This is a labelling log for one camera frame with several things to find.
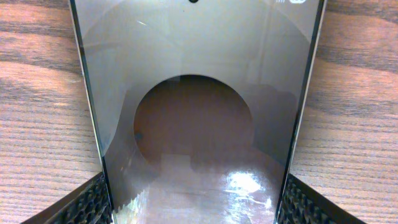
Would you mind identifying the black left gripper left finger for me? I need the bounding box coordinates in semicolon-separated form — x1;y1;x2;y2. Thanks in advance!
22;172;113;224

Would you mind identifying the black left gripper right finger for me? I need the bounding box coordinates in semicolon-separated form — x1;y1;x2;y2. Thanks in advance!
276;174;364;224

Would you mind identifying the Galaxy S25 Ultra smartphone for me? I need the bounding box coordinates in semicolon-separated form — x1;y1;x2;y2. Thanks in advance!
69;0;326;223

